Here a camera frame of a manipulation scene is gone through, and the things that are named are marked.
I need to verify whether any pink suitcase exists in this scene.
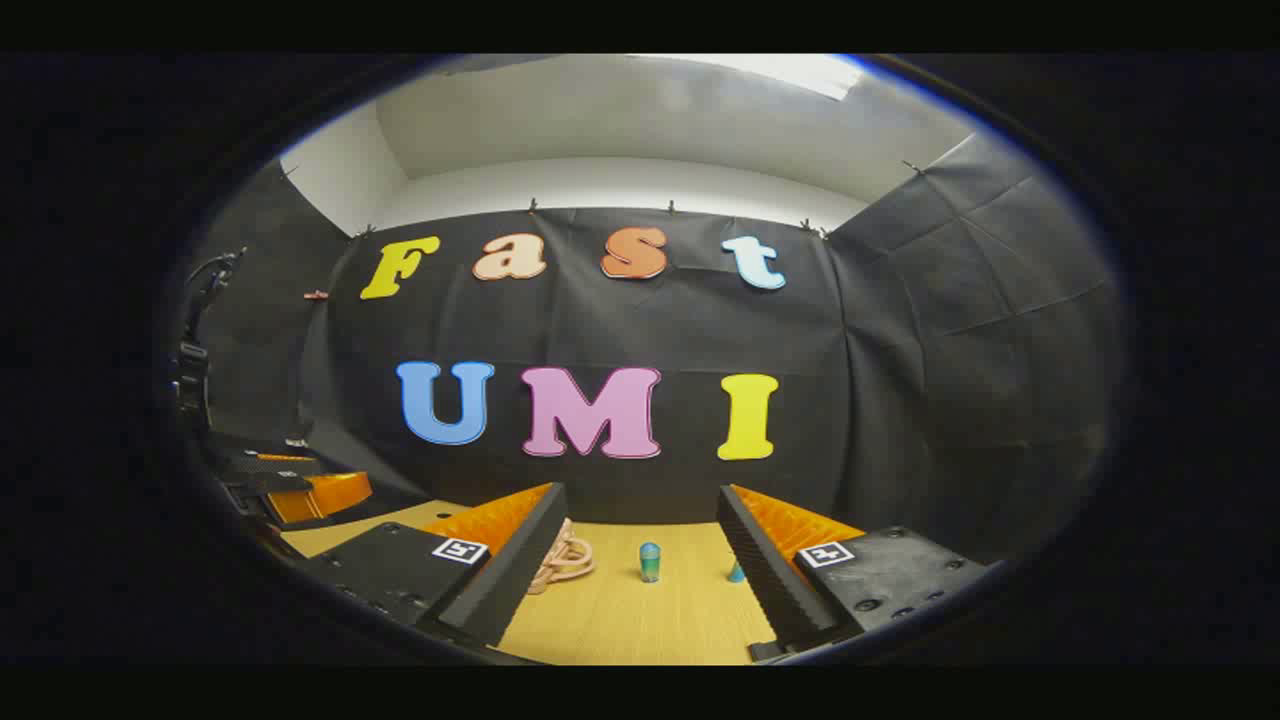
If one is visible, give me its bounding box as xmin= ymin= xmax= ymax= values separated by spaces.
xmin=528 ymin=518 xmax=596 ymax=596

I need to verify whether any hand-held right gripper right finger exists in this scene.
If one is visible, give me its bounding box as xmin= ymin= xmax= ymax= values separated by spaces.
xmin=717 ymin=484 xmax=1001 ymax=663

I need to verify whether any black backdrop cloth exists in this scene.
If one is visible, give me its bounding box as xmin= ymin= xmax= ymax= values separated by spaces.
xmin=185 ymin=130 xmax=1126 ymax=566

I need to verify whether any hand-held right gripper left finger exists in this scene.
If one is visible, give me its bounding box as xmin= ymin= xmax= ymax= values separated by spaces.
xmin=300 ymin=482 xmax=569 ymax=649

